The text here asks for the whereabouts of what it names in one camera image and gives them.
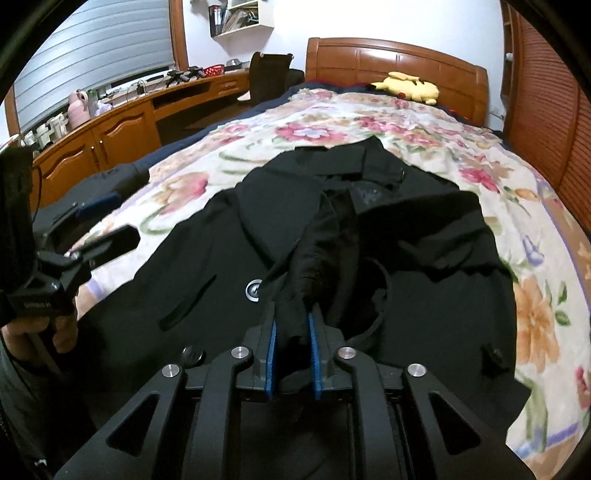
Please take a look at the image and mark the person's left hand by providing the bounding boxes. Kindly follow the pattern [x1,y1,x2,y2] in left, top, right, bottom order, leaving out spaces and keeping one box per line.
[1,302,78,361]

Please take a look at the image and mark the wooden desk with cabinets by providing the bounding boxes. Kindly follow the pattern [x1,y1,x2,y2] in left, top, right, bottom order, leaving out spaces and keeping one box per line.
[30,70,249,208]

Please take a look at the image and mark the dark brown desk chair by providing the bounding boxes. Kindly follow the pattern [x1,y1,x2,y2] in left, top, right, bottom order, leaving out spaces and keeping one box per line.
[238,52,304,106]

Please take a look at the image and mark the wooden bed headboard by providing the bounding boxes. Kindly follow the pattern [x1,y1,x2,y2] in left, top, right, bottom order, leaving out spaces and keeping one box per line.
[305,37,489,126]

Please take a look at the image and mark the floral bed blanket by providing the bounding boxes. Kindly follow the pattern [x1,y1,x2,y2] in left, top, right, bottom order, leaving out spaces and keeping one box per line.
[66,87,591,478]

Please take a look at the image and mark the folded dark grey garment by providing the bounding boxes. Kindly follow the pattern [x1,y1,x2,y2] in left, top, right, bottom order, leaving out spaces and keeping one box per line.
[33,162,149,238]

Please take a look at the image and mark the black double-breasted coat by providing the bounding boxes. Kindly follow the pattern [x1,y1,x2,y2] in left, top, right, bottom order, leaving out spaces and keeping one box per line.
[8,134,532,480]

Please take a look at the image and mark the white wall shelf unit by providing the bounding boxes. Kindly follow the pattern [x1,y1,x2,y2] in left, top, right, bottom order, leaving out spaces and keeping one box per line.
[192,0,273,39]

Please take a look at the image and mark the louvered wooden wardrobe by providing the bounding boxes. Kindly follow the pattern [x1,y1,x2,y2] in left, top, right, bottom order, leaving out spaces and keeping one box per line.
[505,7,590,229]

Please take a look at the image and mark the yellow Pikachu plush toy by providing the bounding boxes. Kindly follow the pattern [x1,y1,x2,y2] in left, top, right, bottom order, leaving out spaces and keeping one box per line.
[372,72,440,106]

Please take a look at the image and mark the grey window roller blind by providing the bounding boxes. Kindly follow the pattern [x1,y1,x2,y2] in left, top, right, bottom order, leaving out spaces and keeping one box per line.
[13,0,173,130]

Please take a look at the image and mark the red basket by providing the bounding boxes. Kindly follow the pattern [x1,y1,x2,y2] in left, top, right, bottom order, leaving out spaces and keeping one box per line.
[204,64,225,78]

